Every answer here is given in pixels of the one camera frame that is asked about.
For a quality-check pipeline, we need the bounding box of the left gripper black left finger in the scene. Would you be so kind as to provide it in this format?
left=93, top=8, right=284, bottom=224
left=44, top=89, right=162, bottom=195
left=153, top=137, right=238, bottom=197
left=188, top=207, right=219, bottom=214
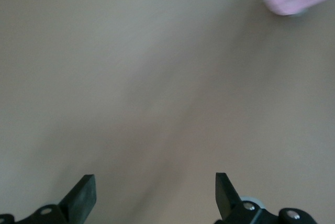
left=15, top=174, right=97, bottom=224

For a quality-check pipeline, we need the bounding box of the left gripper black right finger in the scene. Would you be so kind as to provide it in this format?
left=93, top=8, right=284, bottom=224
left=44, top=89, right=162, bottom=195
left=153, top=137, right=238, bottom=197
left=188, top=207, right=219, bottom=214
left=216, top=173, right=278, bottom=224

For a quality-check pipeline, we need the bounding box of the brown table cover sheet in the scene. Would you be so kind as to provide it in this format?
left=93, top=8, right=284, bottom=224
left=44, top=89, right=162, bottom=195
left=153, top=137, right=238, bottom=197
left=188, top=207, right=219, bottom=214
left=0, top=0, right=335, bottom=224

